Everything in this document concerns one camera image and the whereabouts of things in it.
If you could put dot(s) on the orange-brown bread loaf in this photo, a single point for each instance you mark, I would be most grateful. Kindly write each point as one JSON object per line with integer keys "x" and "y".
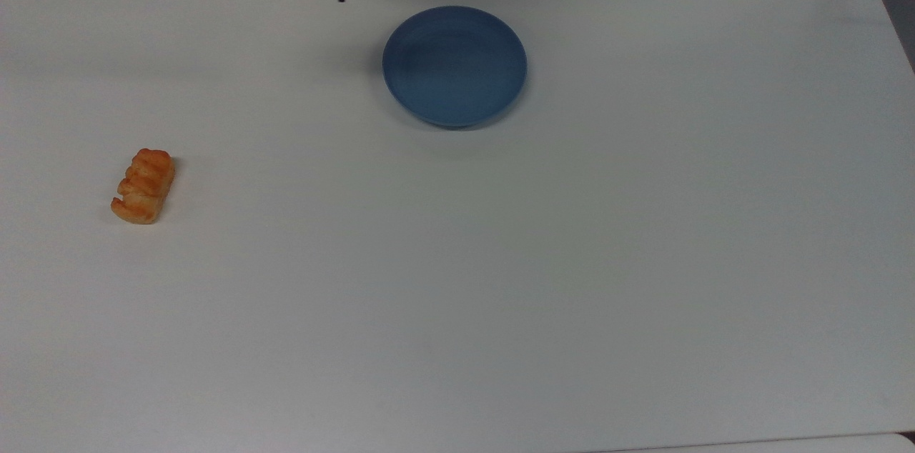
{"x": 146, "y": 186}

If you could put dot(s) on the blue round plate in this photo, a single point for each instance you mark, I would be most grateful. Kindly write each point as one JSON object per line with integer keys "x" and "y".
{"x": 454, "y": 66}

